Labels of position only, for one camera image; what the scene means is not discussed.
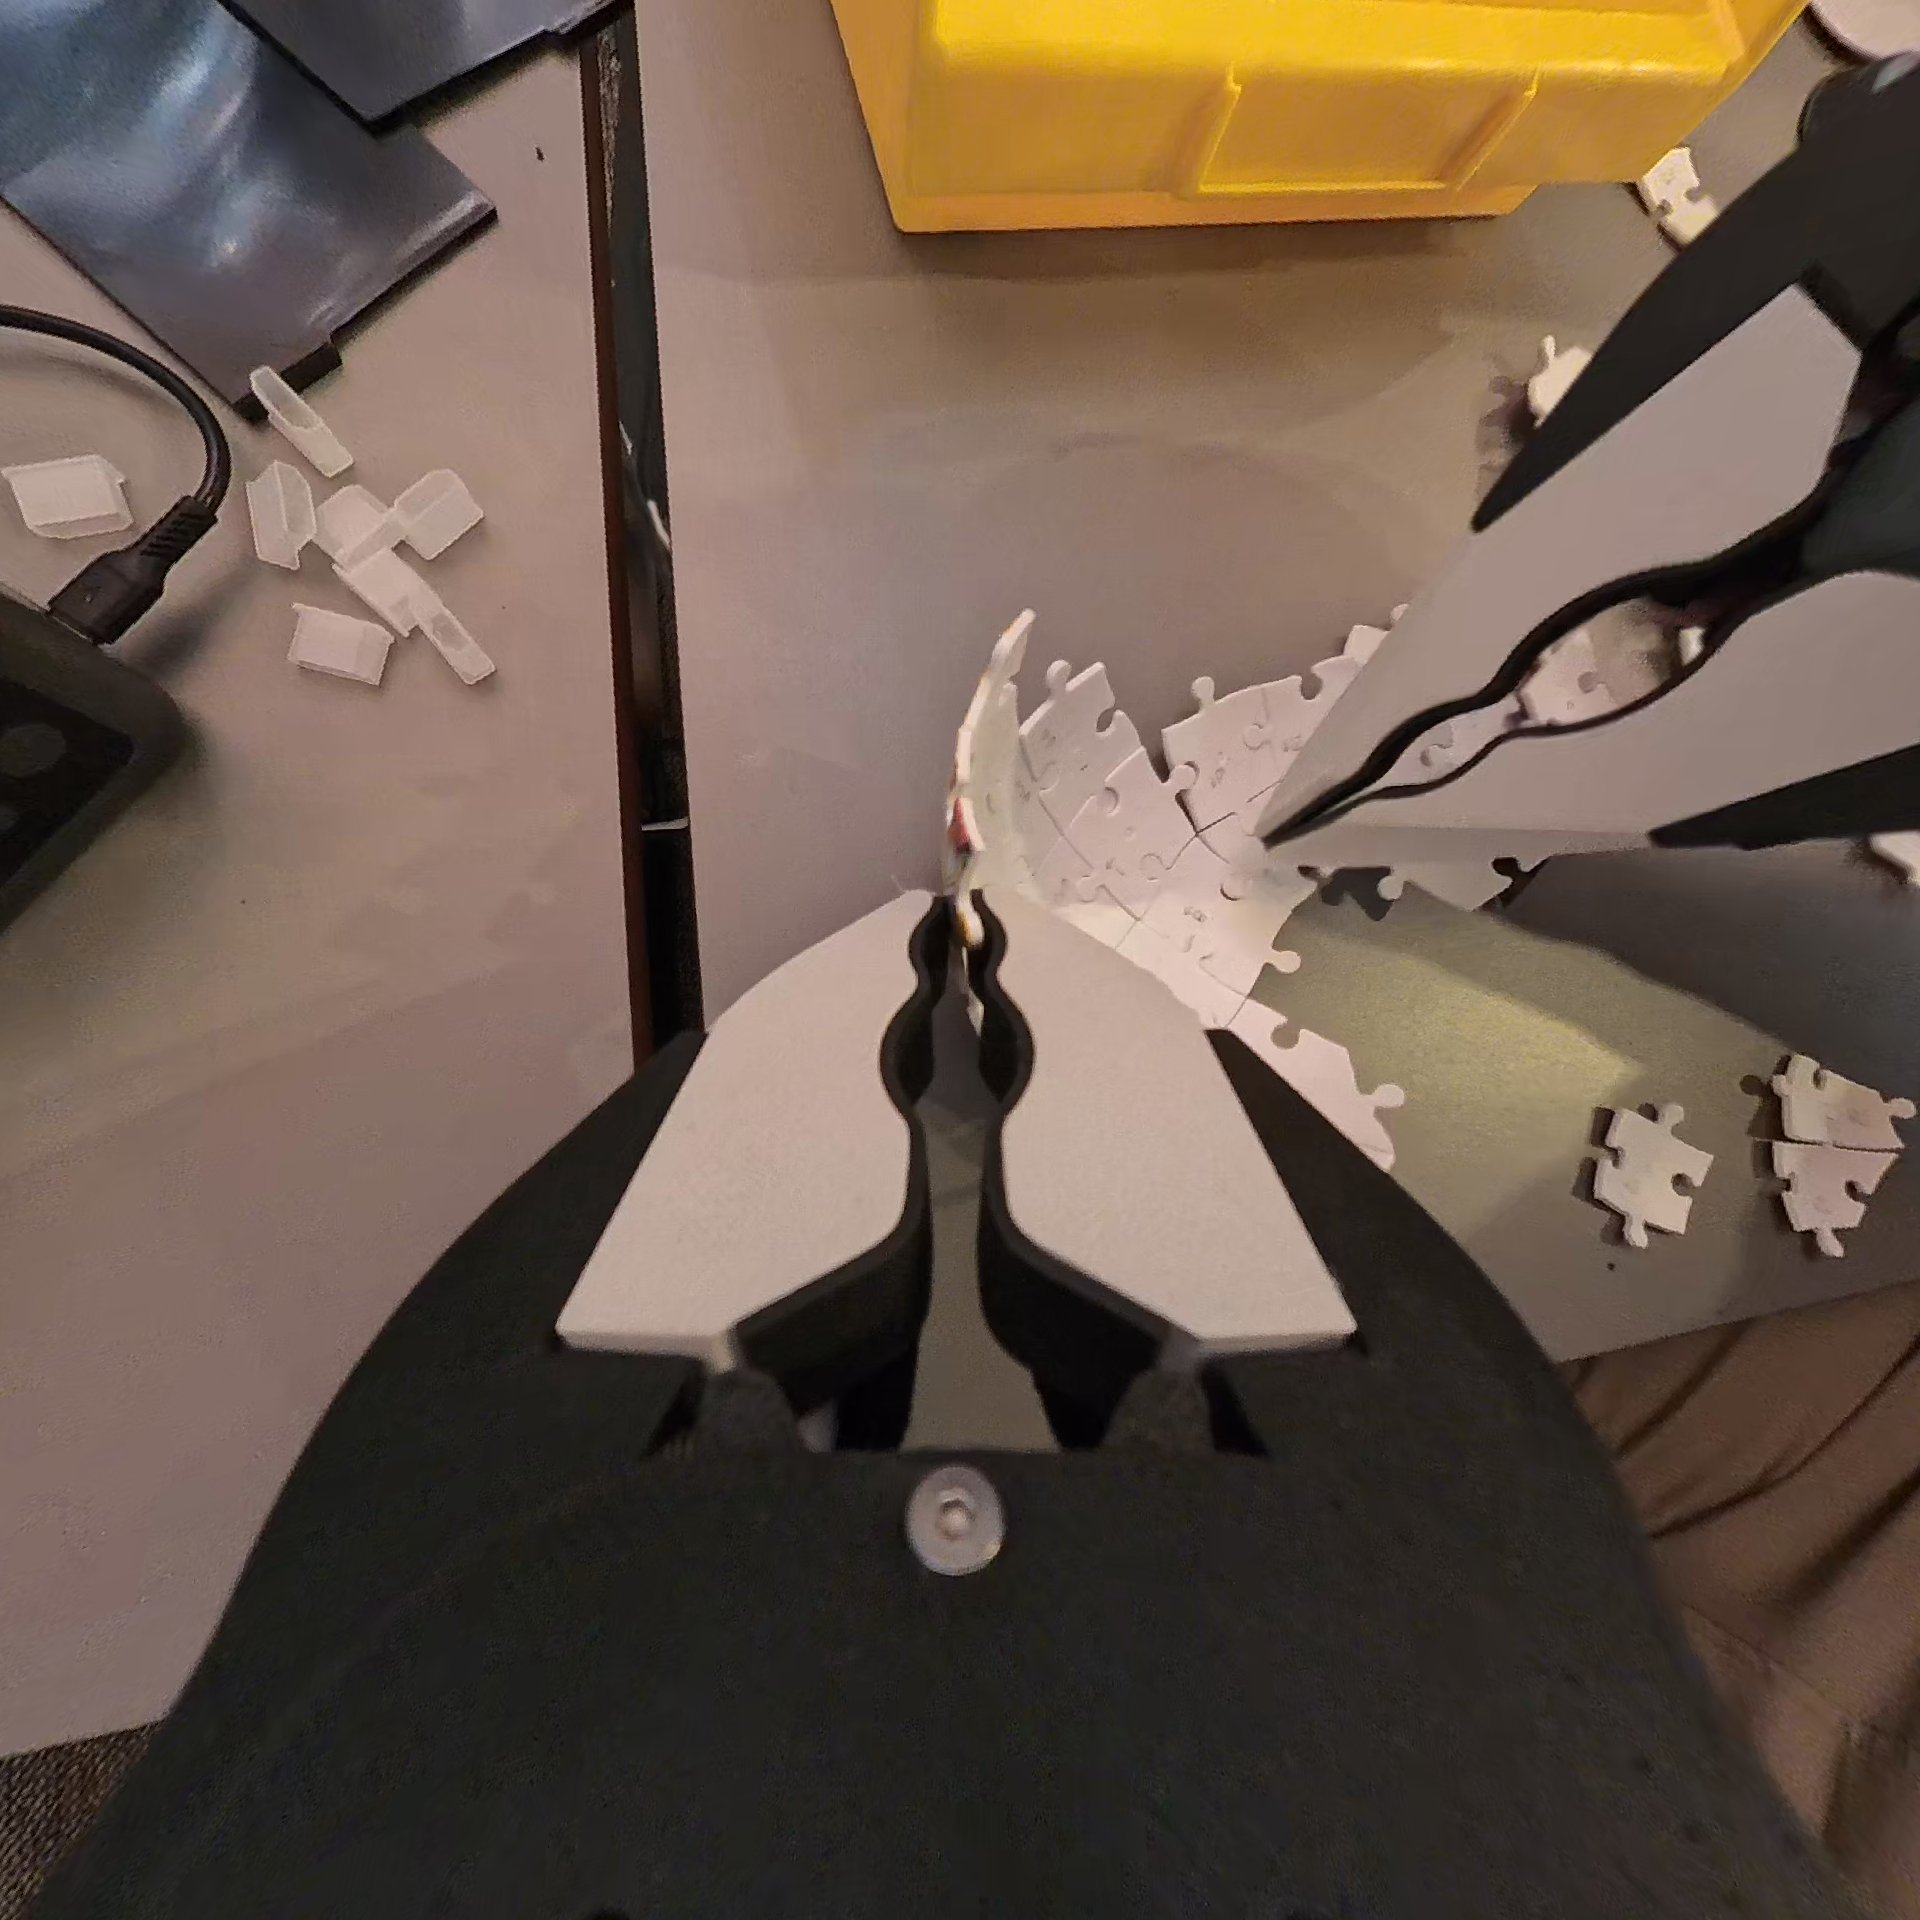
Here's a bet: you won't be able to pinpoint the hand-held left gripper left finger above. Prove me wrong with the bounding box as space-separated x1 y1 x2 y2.
555 884 945 1452

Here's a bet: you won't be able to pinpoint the black usb cable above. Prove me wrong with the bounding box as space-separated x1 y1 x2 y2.
0 306 237 648

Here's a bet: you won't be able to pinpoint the black flat panel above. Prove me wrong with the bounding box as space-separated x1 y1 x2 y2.
224 0 632 131

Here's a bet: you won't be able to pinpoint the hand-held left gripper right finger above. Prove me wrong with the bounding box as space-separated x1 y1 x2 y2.
960 888 1362 1452

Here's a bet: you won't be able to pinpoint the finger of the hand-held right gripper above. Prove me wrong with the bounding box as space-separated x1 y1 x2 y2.
1273 572 1920 912
1266 292 1879 845

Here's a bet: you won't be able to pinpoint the scattered white puzzle pieces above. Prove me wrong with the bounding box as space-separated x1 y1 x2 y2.
1484 146 1920 1259

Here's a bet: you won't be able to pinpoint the black electronic device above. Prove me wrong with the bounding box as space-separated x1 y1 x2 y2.
0 592 193 932

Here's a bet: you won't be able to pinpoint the person's khaki trouser leg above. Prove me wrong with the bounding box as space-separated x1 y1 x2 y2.
1560 1316 1920 1920

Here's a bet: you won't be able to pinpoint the pile of clear plastic caps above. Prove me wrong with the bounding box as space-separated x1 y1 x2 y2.
0 363 501 689

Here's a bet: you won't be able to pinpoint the dark blue glossy board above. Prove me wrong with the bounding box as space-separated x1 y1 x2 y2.
0 0 498 423

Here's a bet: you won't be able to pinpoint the partly built puzzle ball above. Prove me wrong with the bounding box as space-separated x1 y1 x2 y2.
949 605 1548 1179

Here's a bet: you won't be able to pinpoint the yellow plastic bin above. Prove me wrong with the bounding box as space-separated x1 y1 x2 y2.
829 0 1819 236

